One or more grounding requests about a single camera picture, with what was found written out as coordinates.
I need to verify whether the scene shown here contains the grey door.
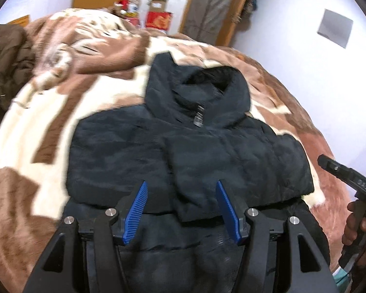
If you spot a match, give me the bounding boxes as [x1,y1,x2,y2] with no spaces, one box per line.
[183,0,242,42]

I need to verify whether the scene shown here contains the cardboard box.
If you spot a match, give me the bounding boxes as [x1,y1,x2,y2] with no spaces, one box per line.
[146,0,167,13]

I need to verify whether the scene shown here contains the brown and cream printed blanket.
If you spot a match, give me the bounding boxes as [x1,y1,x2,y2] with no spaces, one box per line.
[0,8,356,284]

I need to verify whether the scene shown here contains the orange wooden furniture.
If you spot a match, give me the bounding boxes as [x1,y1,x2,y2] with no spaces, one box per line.
[7,15,30,27]

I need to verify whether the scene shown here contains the grey wall panel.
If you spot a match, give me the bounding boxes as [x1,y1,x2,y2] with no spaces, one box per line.
[317,9,354,49]

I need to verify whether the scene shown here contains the red gift box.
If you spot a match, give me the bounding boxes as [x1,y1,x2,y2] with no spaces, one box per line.
[144,10,174,35]

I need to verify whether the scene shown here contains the person's right hand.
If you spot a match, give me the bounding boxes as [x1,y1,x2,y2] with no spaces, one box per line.
[342,201,366,252]

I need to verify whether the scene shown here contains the hanging dark clothes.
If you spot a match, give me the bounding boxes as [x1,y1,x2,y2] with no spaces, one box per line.
[243,0,259,22]

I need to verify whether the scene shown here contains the wooden framed door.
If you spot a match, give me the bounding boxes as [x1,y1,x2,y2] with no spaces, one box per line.
[178,0,254,49]

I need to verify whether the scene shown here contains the black padded jacket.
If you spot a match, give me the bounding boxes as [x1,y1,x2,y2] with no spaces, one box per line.
[59,52,330,293]

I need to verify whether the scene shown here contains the brown padded jacket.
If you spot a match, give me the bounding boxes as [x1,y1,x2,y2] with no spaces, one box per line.
[0,24,36,133]

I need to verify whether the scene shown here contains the teddy bear with red hat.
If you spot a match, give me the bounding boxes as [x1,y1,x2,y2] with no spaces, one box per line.
[114,0,129,15]

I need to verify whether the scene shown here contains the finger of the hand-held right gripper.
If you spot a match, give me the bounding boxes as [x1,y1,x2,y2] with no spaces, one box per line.
[318,154,366,195]

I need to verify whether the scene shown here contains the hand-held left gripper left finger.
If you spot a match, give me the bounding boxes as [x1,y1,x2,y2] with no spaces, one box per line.
[23,181,148,293]

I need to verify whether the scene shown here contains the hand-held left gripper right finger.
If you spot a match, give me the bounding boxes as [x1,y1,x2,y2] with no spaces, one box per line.
[215,180,337,293]

